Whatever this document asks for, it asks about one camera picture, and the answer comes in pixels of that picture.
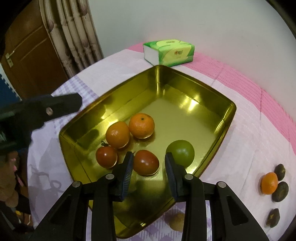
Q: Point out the gold and maroon toffee tin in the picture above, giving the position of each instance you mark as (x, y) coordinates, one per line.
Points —
(150, 138)

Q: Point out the oval orange mandarin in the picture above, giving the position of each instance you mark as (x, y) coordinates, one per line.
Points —
(118, 135)

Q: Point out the green tomato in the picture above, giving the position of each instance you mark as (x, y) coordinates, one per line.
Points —
(182, 151)

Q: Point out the left brown longan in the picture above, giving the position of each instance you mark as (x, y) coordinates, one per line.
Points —
(176, 221)

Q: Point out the green tissue pack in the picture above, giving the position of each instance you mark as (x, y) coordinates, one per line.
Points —
(169, 52)

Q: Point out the small red tomato with stem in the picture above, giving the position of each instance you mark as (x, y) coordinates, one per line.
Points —
(106, 156)

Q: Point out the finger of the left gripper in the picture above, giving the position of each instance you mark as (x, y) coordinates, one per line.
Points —
(33, 113)

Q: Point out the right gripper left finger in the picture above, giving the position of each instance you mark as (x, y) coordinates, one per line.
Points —
(67, 219)

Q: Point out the rattan chair frame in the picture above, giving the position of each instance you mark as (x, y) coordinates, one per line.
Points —
(70, 27)

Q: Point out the pink and purple tablecloth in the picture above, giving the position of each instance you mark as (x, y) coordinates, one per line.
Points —
(260, 136)

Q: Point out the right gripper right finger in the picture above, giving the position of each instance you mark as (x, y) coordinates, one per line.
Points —
(230, 218)

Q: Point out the person's left hand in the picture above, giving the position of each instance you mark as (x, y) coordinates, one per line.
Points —
(8, 181)

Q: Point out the dark passion fruit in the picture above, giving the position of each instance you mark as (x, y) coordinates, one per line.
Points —
(281, 192)
(280, 171)
(273, 218)

